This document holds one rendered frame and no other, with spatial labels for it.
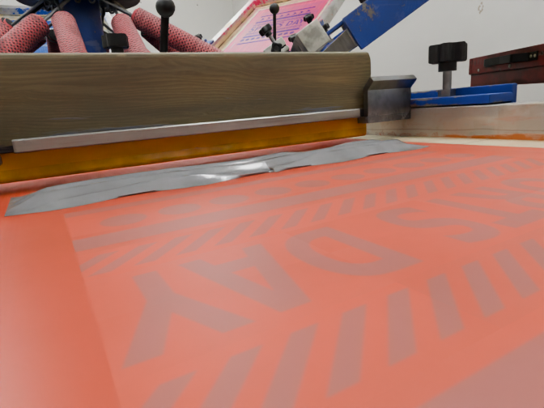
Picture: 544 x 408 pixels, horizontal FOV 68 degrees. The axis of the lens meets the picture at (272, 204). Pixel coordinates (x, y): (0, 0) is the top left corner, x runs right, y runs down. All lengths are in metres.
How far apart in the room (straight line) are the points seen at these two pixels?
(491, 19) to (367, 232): 2.45
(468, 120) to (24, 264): 0.44
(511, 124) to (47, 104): 0.43
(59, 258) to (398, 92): 0.44
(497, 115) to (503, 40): 2.06
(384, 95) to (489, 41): 2.08
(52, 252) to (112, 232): 0.03
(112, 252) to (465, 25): 2.57
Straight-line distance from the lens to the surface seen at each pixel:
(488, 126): 0.49
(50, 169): 0.39
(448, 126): 0.51
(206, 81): 0.41
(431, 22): 2.81
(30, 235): 0.22
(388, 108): 0.52
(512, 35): 2.52
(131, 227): 0.20
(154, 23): 1.10
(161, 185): 0.29
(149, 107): 0.39
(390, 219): 0.18
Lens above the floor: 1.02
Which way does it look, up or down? 14 degrees down
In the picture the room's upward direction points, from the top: 4 degrees counter-clockwise
